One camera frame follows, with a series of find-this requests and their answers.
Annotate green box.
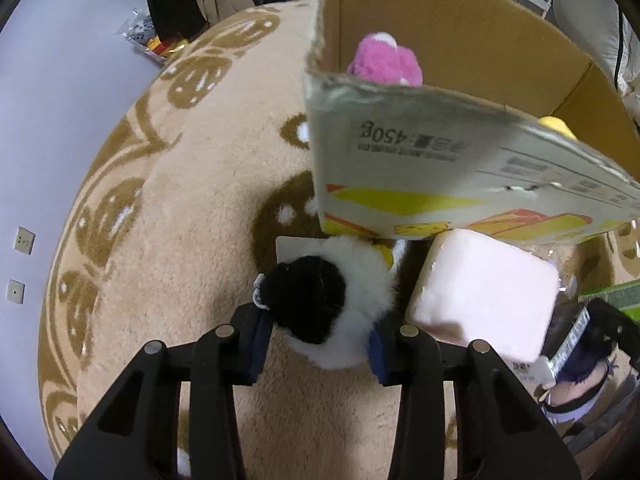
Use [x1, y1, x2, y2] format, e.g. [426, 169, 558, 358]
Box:
[577, 280, 640, 323]

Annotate cream padded office chair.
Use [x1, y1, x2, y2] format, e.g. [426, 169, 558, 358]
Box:
[550, 0, 640, 126]

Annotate magenta plush toy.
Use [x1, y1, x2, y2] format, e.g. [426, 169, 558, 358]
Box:
[346, 32, 423, 88]

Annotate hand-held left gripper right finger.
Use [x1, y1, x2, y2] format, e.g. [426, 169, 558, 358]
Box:
[367, 322, 583, 480]

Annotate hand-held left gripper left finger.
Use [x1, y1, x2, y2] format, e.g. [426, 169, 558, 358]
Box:
[52, 302, 275, 480]

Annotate pale pink plush cushion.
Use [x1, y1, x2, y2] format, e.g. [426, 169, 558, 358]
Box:
[404, 228, 561, 363]

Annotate clear snack bag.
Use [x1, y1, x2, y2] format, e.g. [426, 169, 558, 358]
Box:
[117, 7, 156, 51]

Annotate yellow plush toy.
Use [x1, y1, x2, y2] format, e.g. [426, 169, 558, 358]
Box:
[537, 116, 578, 141]

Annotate printed cardboard box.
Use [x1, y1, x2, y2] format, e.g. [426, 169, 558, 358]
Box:
[302, 0, 640, 246]

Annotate beige brown patterned blanket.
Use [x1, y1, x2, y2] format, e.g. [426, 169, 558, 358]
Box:
[37, 2, 640, 480]

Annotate purple haired plush doll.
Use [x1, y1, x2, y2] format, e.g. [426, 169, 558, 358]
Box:
[537, 300, 636, 426]

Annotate black and white plush toy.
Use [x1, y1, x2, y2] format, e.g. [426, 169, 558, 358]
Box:
[252, 235, 398, 371]

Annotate red and yellow packets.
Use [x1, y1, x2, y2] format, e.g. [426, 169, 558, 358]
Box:
[145, 35, 188, 63]

